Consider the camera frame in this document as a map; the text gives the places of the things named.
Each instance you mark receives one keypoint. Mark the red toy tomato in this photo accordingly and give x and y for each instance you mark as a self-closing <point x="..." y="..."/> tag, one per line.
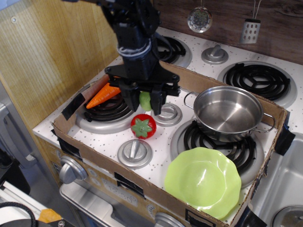
<point x="143" y="126"/>

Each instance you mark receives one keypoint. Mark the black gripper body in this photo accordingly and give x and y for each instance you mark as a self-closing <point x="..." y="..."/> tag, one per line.
<point x="143" y="74"/>

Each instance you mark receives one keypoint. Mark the silver oven door handle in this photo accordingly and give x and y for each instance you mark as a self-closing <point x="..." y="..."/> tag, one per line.
<point x="89" y="204"/>

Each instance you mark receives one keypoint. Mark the stainless steel pan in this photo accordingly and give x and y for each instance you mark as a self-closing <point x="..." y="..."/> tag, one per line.
<point x="228" y="114"/>

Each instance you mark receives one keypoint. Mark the orange toy carrot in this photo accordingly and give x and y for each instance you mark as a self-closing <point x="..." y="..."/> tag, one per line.
<point x="105" y="93"/>

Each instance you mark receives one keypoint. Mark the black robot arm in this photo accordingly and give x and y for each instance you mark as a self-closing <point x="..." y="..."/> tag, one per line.
<point x="135" y="23"/>

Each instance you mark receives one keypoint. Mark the hanging silver strainer spoon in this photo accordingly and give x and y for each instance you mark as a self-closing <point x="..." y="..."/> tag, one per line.
<point x="200" y="19"/>

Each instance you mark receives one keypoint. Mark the front left black burner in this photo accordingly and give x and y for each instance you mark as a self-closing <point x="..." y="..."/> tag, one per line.
<point x="109" y="117"/>

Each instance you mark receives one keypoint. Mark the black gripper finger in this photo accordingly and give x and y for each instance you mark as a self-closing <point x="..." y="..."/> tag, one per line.
<point x="158" y="99"/>
<point x="130" y="94"/>

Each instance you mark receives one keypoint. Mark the back right black burner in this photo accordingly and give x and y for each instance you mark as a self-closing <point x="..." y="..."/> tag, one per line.
<point x="263" y="79"/>

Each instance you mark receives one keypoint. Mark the silver stove knob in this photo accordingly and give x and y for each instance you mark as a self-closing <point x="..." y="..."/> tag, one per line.
<point x="215" y="55"/>
<point x="135" y="154"/>
<point x="170" y="115"/>

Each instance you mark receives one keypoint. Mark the back left black burner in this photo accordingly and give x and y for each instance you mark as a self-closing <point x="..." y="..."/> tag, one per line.
<point x="174" y="51"/>

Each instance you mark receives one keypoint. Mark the green toy broccoli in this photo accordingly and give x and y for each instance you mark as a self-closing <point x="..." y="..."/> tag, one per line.
<point x="145" y="101"/>

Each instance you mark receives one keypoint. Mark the silver front stove knob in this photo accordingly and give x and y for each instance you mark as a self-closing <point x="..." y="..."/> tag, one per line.
<point x="135" y="154"/>

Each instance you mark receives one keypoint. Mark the hanging silver grater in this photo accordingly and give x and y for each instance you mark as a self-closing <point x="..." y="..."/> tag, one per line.
<point x="251" y="27"/>

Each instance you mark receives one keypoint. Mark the silver oven knob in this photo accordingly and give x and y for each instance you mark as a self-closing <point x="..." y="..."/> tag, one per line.
<point x="165" y="220"/>
<point x="71" y="170"/>

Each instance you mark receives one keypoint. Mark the silver back stove knob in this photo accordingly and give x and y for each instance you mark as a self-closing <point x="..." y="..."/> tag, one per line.
<point x="215" y="55"/>

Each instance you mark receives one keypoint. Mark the front right black burner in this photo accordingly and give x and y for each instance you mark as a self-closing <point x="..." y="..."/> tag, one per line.
<point x="247" y="154"/>

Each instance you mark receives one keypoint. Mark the black burner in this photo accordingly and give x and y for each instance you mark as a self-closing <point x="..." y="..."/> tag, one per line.
<point x="109" y="117"/>
<point x="174" y="51"/>
<point x="247" y="154"/>
<point x="263" y="79"/>

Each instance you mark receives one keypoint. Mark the light green plastic plate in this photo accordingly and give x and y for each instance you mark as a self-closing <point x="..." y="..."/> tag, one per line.
<point x="204" y="179"/>

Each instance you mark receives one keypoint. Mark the silver centre stove knob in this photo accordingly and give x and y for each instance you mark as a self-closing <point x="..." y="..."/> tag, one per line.
<point x="170" y="115"/>

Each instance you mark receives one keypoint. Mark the silver oven front knob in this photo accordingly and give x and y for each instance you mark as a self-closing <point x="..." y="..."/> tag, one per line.
<point x="71" y="170"/>

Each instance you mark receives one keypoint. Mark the silver sink basin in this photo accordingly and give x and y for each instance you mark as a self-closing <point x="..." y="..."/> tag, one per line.
<point x="278" y="200"/>

